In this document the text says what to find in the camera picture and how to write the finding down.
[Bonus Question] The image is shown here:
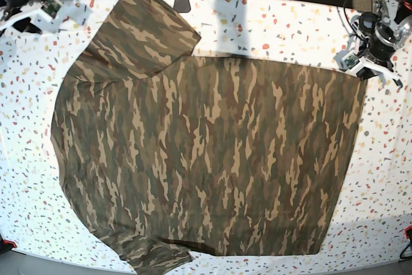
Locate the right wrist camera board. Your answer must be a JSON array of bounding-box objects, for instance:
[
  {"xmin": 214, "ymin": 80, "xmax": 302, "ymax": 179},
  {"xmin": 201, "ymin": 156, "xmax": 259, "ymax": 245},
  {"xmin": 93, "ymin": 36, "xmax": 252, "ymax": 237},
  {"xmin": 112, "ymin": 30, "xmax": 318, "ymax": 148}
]
[{"xmin": 41, "ymin": 0, "xmax": 62, "ymax": 19}]

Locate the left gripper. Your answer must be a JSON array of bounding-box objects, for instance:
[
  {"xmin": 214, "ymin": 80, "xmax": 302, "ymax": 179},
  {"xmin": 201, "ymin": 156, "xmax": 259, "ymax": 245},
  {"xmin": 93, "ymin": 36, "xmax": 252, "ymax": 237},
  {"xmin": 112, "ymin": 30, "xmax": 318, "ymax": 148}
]
[{"xmin": 335, "ymin": 12, "xmax": 402, "ymax": 87}]

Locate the red clamp corner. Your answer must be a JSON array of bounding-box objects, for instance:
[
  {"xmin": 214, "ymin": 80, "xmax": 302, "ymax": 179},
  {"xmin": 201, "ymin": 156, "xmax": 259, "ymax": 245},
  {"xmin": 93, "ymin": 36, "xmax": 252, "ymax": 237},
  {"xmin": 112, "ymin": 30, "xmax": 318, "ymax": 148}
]
[
  {"xmin": 404, "ymin": 226, "xmax": 412, "ymax": 244},
  {"xmin": 0, "ymin": 238, "xmax": 17, "ymax": 254}
]

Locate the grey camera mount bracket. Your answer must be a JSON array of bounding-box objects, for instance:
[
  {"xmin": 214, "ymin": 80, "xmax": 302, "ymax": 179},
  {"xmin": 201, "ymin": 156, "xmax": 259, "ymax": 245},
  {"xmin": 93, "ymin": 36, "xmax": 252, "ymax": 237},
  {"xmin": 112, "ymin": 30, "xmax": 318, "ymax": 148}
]
[{"xmin": 173, "ymin": 0, "xmax": 191, "ymax": 14}]

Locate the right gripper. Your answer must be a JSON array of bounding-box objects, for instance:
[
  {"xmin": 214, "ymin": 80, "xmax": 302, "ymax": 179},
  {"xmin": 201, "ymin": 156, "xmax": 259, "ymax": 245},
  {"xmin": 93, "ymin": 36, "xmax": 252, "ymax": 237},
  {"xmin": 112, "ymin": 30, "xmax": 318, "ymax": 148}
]
[{"xmin": 1, "ymin": 0, "xmax": 63, "ymax": 33}]

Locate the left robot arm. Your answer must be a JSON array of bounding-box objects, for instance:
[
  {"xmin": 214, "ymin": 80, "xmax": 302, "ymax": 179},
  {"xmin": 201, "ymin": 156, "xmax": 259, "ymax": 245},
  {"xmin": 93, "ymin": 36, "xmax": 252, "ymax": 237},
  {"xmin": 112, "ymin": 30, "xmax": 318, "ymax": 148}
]
[{"xmin": 335, "ymin": 0, "xmax": 411, "ymax": 88}]

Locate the red clamp left corner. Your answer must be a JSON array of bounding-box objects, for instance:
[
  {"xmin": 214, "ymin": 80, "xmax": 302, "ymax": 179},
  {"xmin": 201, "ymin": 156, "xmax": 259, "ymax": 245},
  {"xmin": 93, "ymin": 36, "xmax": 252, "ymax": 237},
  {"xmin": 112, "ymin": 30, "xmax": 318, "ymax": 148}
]
[{"xmin": 0, "ymin": 238, "xmax": 17, "ymax": 254}]

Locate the camouflage T-shirt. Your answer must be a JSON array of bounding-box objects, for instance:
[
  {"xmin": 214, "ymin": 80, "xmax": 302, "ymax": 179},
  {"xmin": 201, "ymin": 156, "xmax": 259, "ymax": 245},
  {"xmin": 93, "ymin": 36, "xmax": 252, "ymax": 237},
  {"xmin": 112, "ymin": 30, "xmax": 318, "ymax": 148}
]
[{"xmin": 51, "ymin": 0, "xmax": 366, "ymax": 274}]

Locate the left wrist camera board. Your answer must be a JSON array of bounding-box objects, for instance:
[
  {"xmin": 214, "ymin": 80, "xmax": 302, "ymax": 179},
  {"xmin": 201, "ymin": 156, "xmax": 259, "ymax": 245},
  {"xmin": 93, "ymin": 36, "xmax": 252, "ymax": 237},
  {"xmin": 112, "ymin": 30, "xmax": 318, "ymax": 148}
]
[{"xmin": 342, "ymin": 54, "xmax": 359, "ymax": 70}]

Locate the red clamp right corner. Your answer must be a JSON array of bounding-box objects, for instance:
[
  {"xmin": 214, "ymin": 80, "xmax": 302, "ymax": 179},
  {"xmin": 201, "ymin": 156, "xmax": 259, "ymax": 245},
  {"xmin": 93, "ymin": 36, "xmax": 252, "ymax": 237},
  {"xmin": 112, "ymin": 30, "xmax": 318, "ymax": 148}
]
[{"xmin": 404, "ymin": 226, "xmax": 412, "ymax": 244}]

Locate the terrazzo pattern tablecloth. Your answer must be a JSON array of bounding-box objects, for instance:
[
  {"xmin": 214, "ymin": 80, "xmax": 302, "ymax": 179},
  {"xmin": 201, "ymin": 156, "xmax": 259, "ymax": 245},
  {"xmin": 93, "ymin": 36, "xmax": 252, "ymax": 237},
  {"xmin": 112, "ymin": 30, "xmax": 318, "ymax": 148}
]
[{"xmin": 1, "ymin": 0, "xmax": 411, "ymax": 274}]

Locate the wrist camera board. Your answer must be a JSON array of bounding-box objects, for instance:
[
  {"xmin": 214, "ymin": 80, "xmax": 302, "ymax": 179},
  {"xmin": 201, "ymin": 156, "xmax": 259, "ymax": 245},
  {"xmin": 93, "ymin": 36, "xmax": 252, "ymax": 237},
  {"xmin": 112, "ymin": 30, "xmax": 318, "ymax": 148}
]
[
  {"xmin": 41, "ymin": 0, "xmax": 62, "ymax": 19},
  {"xmin": 342, "ymin": 54, "xmax": 359, "ymax": 70}
]

